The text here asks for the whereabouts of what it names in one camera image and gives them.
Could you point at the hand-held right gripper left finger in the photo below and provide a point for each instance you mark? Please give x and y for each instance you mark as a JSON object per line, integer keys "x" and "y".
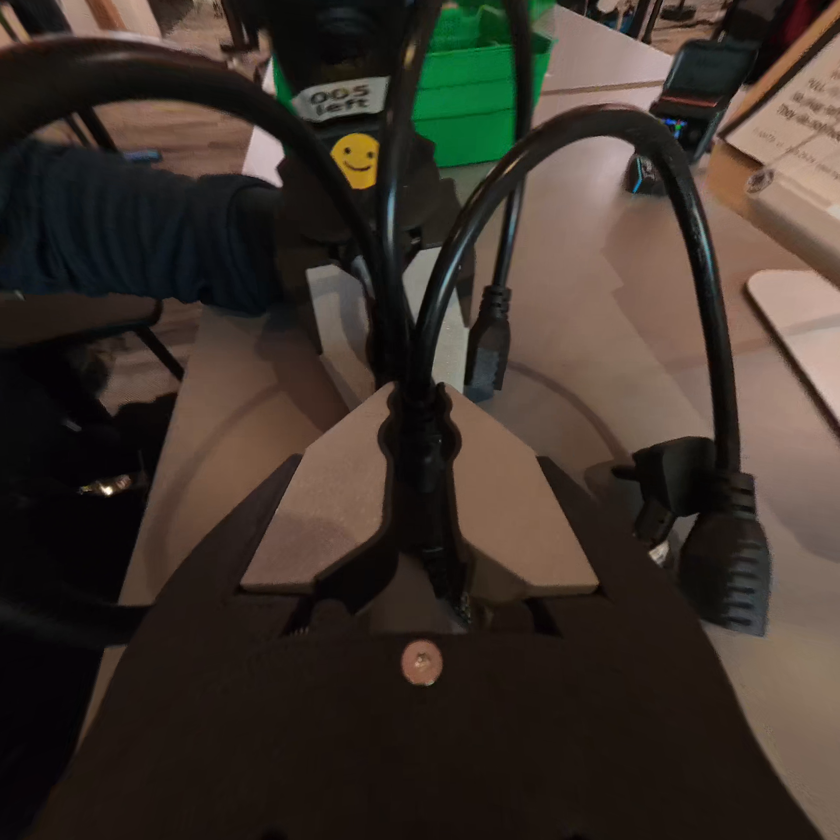
{"x": 328, "y": 505}

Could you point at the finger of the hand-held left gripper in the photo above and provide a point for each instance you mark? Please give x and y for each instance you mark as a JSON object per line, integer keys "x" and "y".
{"x": 453, "y": 341}
{"x": 341, "y": 315}

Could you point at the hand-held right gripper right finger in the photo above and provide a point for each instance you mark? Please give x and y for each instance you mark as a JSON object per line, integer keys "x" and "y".
{"x": 518, "y": 518}

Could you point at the person's left forearm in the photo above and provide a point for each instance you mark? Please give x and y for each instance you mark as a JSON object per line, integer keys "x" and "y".
{"x": 131, "y": 223}

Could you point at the green plastic bin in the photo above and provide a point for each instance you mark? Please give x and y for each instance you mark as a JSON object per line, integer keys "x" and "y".
{"x": 472, "y": 98}

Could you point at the wooden board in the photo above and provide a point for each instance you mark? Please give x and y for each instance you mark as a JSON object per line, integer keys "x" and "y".
{"x": 722, "y": 177}

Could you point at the white rounded pad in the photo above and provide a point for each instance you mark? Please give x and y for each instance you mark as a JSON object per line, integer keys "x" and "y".
{"x": 807, "y": 315}

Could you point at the black device with screen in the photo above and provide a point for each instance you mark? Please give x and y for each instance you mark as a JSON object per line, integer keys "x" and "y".
{"x": 702, "y": 72}

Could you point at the printed instruction sheet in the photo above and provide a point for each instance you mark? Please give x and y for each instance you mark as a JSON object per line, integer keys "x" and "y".
{"x": 800, "y": 111}

